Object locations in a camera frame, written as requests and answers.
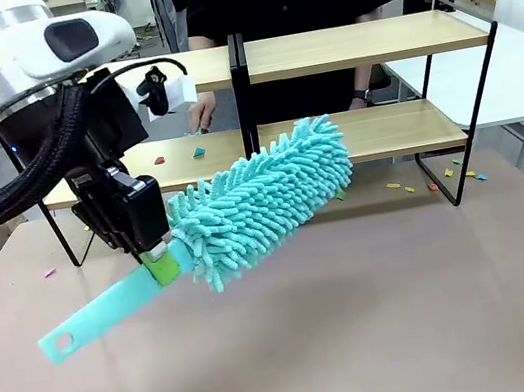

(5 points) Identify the thin black cable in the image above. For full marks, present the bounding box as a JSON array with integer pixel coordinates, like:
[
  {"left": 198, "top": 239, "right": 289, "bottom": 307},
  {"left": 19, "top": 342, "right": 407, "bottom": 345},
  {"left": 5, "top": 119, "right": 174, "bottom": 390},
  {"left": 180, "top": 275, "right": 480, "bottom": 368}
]
[{"left": 84, "top": 52, "right": 190, "bottom": 96}]

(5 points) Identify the white wrist camera holder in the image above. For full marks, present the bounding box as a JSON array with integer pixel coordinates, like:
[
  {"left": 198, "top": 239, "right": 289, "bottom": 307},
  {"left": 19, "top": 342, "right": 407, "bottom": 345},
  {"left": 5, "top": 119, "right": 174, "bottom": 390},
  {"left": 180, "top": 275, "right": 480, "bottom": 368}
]
[{"left": 131, "top": 58, "right": 203, "bottom": 126}]

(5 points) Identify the person's left forearm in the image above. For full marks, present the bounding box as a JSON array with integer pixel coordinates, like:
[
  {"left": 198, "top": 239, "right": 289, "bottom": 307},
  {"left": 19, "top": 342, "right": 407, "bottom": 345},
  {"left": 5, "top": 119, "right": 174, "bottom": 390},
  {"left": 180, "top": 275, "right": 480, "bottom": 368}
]
[{"left": 349, "top": 63, "right": 377, "bottom": 93}]

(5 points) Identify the black chair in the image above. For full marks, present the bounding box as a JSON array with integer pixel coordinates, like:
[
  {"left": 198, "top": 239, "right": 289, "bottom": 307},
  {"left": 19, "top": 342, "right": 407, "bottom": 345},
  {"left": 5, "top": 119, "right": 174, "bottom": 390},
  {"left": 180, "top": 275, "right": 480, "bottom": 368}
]
[{"left": 365, "top": 62, "right": 394, "bottom": 93}]

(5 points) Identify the black wristwatch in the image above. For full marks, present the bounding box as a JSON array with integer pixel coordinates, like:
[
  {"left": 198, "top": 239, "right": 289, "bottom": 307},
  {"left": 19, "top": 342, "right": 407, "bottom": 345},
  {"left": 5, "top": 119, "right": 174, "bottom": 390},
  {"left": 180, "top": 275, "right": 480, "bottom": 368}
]
[{"left": 351, "top": 86, "right": 374, "bottom": 105}]

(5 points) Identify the person's left hand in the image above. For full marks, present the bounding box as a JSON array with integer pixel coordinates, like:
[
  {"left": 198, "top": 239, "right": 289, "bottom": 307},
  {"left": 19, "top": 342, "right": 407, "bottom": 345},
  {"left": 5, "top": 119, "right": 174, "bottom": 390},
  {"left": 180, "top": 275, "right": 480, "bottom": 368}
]
[{"left": 347, "top": 96, "right": 372, "bottom": 113}]

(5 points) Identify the black wrist mount block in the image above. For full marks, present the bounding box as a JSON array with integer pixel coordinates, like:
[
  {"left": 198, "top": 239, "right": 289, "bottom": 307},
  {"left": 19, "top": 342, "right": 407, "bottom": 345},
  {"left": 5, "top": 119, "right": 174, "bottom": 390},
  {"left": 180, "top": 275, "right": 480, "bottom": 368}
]
[{"left": 67, "top": 62, "right": 154, "bottom": 166}]

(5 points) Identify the white table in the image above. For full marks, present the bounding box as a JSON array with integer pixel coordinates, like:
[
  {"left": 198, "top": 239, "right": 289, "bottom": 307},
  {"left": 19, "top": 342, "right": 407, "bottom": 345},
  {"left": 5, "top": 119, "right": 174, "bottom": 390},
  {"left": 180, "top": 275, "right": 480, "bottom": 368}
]
[{"left": 379, "top": 18, "right": 524, "bottom": 182}]

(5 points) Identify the person in grey trousers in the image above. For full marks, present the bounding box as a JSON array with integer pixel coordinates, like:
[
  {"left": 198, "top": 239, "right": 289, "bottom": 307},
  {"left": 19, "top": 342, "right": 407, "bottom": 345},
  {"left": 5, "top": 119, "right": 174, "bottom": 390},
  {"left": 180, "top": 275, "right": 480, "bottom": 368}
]
[{"left": 147, "top": 0, "right": 198, "bottom": 57}]

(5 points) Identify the teal chenille duster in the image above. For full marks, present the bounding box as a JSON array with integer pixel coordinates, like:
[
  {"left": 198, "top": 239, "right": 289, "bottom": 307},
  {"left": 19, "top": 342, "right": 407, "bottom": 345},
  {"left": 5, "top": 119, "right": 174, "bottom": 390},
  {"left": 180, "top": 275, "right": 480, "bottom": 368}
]
[{"left": 7, "top": 110, "right": 380, "bottom": 371}]

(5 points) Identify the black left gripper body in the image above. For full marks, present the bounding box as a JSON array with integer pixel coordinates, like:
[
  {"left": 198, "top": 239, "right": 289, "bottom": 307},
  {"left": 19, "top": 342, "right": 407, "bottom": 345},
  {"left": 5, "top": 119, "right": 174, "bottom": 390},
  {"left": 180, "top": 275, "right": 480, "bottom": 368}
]
[{"left": 63, "top": 152, "right": 176, "bottom": 275}]

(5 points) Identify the two-tier wooden shelf black frame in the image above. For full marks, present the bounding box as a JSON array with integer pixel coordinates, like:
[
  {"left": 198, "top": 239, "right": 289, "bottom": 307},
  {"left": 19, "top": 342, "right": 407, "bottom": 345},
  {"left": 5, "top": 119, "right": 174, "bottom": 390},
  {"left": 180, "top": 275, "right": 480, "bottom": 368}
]
[
  {"left": 14, "top": 32, "right": 274, "bottom": 273},
  {"left": 232, "top": 0, "right": 524, "bottom": 240}
]

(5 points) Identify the person's right hand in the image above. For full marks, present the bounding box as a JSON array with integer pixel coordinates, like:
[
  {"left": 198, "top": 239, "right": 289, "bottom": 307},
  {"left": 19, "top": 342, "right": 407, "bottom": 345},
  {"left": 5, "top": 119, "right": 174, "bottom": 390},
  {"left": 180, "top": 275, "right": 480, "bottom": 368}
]
[{"left": 184, "top": 90, "right": 223, "bottom": 137}]

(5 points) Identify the black braided cable bundle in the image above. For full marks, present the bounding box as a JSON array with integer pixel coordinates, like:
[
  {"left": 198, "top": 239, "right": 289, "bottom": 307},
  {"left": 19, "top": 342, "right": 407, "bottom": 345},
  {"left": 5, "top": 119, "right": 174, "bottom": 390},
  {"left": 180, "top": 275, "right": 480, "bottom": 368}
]
[{"left": 0, "top": 82, "right": 109, "bottom": 227}]

